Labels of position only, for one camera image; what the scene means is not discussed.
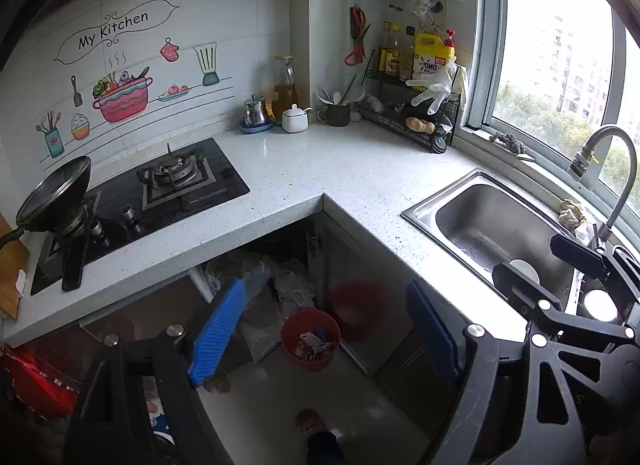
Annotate yellow label sauce bottle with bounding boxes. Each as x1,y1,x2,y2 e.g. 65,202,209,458
388,25,404,82

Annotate kitchen wall sticker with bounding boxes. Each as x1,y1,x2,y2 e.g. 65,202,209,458
35,0,236,160

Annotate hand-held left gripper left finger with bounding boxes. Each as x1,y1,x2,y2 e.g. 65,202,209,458
62,277,248,465

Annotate white sugar bowl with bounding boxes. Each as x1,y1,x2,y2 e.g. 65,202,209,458
281,104,313,134

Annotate glass oil jar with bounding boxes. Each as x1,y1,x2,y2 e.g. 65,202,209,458
265,55,301,126

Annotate white rubber glove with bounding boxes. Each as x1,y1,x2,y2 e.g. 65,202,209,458
406,62,458,116

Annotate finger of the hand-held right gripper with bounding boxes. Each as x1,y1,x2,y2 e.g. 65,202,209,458
550,234,640,296
492,262,626,342

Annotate black wire rack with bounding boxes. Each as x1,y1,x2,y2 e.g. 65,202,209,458
357,47,463,153

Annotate wooden cutting board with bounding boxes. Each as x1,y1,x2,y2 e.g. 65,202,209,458
0,210,23,321

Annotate blue saucer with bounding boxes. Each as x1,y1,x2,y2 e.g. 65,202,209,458
238,117,275,134

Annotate black glass gas stove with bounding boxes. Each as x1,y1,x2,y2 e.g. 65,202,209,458
30,137,251,296

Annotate dark dish scrubber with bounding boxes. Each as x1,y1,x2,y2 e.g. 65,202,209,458
489,131,528,156

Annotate pile of clear plastic bags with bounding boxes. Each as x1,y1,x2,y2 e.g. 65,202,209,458
205,250,321,363

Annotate stainless steel sink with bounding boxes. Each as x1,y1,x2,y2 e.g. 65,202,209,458
400,168,601,316

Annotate bundle of kitchen utensils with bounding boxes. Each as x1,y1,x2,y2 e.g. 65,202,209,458
317,74,367,106

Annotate steel teapot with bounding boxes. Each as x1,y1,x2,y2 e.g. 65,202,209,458
243,94,268,126

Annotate person's left shoe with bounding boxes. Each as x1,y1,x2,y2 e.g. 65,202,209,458
295,409,328,438

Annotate person's blue jeans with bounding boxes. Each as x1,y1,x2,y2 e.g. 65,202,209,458
305,431,348,465

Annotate dark sauce bottle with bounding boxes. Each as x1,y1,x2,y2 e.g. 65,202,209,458
376,21,392,76

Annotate red trash bin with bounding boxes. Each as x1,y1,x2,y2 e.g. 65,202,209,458
280,309,342,372

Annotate amber oil bottle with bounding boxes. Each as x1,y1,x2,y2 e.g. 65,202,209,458
402,26,416,83

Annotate beige dish rag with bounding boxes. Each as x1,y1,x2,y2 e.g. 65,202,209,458
557,199,591,230

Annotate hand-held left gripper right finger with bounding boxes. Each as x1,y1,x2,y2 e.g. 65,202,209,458
406,279,586,465

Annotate hanging clear plastic bag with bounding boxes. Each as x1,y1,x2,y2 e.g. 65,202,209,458
400,0,446,20

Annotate dark utensil cup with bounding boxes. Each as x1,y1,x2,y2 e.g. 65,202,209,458
317,102,352,128

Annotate curved steel faucet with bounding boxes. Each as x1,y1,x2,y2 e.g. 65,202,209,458
567,125,638,241

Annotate metal base cabinet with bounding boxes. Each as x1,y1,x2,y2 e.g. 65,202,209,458
307,212,476,396

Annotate yellow detergent bottle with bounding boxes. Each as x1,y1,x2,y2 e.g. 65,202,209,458
412,30,457,86

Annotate black frying pan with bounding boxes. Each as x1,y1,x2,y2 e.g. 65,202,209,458
0,155,93,251

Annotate red packaging bag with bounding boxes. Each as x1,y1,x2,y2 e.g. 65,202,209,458
0,342,83,421

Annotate red kitchen scissors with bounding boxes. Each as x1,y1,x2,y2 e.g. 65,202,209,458
345,6,372,66

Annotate window frame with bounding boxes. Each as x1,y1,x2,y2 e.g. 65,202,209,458
460,0,640,226

